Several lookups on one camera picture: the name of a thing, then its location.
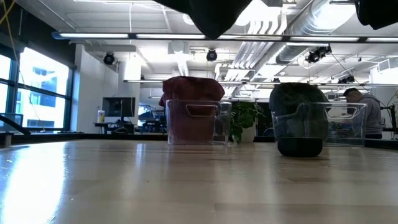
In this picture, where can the clear plastic bin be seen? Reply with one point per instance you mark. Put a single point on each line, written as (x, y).
(348, 130)
(225, 109)

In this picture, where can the green leafy plant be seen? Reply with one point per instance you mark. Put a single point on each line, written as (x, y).
(245, 115)

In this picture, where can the long ceiling light strip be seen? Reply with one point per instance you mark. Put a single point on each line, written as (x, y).
(171, 36)

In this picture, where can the silver ventilation duct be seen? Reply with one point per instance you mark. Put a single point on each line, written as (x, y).
(311, 18)

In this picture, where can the black desk monitor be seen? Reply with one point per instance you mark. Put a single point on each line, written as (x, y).
(118, 107)

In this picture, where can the white canister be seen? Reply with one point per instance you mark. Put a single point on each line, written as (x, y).
(101, 116)

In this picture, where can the white plant pot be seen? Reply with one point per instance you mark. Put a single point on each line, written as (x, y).
(248, 133)

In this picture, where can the black ceiling spot lamp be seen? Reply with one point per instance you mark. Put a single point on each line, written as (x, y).
(109, 58)
(317, 54)
(211, 55)
(346, 80)

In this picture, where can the large window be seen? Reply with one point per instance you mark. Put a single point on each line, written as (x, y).
(43, 77)

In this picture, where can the person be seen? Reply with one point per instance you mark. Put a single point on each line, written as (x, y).
(371, 115)

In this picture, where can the dark office desk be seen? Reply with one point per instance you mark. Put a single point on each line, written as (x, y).
(124, 125)

